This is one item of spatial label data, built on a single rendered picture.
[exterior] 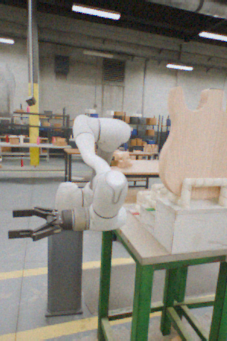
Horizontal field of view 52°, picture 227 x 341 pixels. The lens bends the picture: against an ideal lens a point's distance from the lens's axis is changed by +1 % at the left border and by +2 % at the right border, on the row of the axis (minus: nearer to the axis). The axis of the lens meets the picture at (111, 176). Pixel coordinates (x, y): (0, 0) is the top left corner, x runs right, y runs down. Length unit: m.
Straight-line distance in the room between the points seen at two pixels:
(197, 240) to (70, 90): 11.44
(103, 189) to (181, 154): 0.31
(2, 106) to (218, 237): 0.87
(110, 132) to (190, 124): 0.52
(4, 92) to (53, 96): 11.26
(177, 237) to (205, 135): 0.38
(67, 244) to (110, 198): 1.02
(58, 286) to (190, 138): 1.43
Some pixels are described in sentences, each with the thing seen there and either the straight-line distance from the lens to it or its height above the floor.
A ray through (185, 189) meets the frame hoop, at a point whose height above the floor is 1.17.
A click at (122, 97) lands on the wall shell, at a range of 12.68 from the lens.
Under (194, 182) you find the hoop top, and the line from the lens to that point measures 0.88.
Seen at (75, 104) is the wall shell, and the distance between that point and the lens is 12.05.
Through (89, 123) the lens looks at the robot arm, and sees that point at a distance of 1.25.
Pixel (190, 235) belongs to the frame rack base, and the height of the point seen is 1.00.
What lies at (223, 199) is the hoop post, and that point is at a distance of 0.98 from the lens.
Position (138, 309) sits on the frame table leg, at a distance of 1.02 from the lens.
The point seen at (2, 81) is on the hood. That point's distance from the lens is 0.74.
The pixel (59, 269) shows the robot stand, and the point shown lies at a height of 0.38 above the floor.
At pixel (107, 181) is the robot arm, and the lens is 0.73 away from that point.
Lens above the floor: 1.37
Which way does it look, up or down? 12 degrees down
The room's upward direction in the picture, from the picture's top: 3 degrees clockwise
